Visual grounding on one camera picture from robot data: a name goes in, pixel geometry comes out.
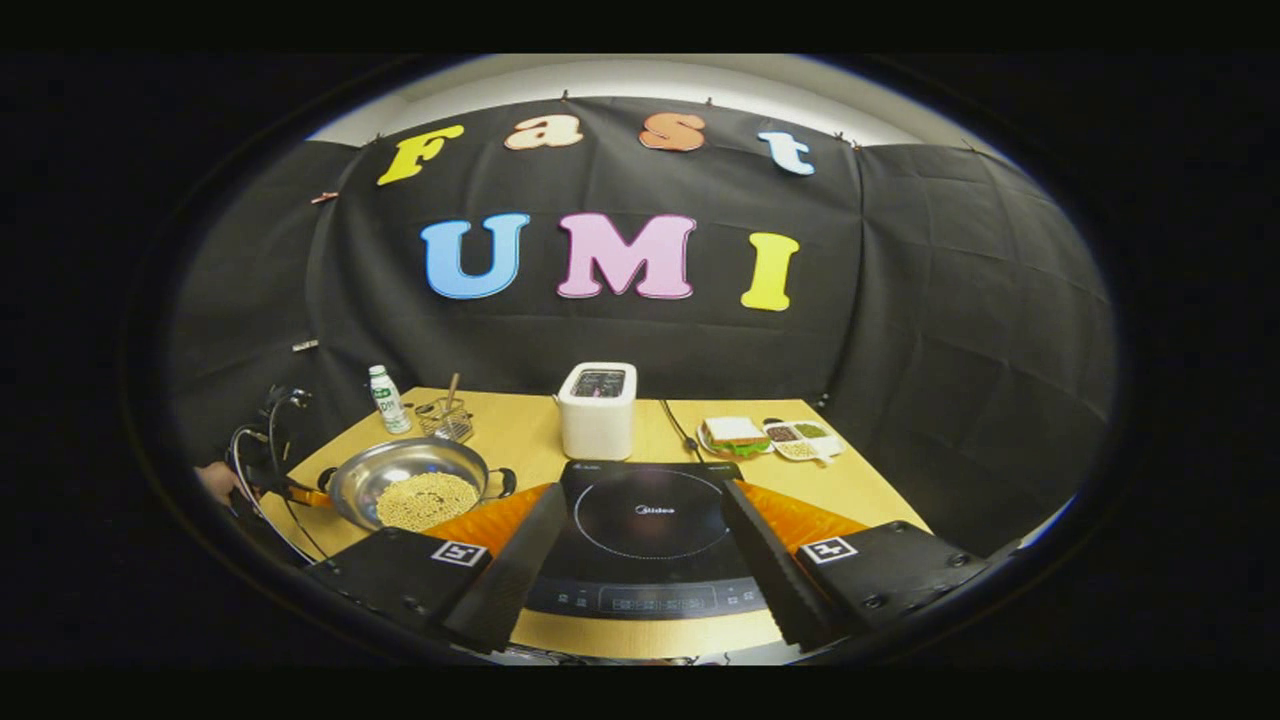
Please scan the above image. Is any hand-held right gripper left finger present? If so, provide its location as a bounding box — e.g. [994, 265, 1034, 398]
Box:
[305, 483, 569, 656]

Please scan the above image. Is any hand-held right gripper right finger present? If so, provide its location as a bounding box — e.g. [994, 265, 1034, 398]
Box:
[722, 478, 996, 651]

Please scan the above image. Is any steel pot with black handles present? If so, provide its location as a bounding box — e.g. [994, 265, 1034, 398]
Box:
[318, 437, 519, 534]

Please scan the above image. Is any black induction cooktop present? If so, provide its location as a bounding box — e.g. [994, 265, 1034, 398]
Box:
[524, 459, 772, 622]

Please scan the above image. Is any pile of yellow soybeans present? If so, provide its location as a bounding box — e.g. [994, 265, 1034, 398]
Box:
[374, 471, 482, 532]

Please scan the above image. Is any white drink bottle green label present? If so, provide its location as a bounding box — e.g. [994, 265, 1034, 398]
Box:
[367, 364, 413, 436]

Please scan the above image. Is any white divided condiment dish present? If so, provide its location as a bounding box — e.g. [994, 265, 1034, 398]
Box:
[762, 418, 847, 467]

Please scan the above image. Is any sandwich with lettuce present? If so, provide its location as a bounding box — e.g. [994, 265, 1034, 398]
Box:
[700, 416, 772, 458]

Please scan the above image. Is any white toaster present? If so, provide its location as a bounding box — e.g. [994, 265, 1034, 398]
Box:
[556, 361, 639, 462]

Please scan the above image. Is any black backdrop cloth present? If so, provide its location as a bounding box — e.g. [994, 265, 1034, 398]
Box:
[168, 95, 1118, 561]

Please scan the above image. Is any wire mesh utensil basket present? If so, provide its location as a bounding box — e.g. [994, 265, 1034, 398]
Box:
[414, 397, 476, 445]

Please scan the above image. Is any black power cable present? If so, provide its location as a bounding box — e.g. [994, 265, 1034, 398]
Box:
[659, 399, 704, 460]

